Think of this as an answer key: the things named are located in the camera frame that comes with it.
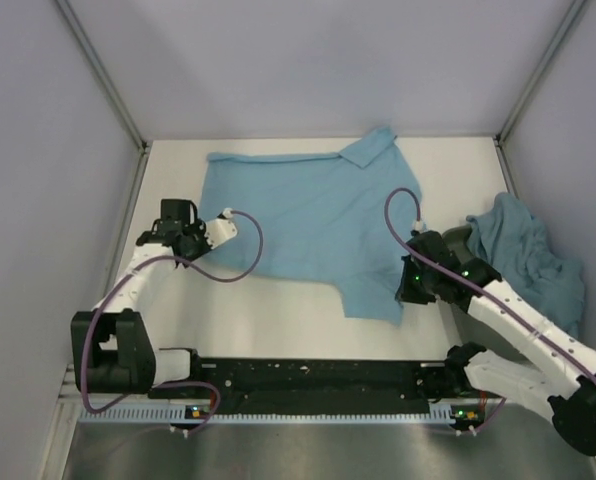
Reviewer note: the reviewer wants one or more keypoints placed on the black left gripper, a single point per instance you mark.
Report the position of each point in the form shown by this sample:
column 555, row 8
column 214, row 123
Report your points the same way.
column 199, row 228

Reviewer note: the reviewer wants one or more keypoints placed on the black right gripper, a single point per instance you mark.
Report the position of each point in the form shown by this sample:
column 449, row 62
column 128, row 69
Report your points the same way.
column 405, row 292

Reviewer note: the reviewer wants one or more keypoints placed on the light blue printed t-shirt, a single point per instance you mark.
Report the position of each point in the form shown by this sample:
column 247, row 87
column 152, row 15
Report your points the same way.
column 321, row 218

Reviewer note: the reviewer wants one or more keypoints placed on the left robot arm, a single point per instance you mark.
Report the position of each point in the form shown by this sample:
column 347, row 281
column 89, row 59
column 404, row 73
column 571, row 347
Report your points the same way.
column 113, row 351

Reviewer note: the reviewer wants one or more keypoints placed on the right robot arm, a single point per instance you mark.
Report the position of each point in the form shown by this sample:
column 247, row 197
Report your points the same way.
column 544, row 347

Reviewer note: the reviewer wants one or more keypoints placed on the light blue plain t-shirt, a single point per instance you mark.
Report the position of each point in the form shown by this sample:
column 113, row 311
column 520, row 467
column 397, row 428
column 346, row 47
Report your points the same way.
column 515, row 243

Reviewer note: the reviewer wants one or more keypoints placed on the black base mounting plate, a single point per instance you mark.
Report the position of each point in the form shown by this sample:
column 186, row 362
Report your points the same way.
column 299, row 386

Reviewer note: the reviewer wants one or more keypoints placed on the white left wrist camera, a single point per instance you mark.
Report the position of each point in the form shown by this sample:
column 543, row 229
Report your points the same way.
column 220, row 230

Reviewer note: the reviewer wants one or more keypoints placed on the aluminium frame post right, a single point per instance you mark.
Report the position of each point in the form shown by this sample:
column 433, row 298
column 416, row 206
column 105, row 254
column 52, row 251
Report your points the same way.
column 565, row 29

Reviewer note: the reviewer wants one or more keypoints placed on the aluminium frame post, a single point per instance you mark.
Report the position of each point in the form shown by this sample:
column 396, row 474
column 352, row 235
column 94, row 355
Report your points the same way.
column 96, row 66
column 565, row 29

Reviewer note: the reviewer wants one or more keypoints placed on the aluminium frame post left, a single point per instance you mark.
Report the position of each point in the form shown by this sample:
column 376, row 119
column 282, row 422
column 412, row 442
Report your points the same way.
column 96, row 66

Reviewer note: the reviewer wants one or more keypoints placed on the light blue cable duct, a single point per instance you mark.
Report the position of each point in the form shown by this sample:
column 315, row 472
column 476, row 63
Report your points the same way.
column 438, row 414

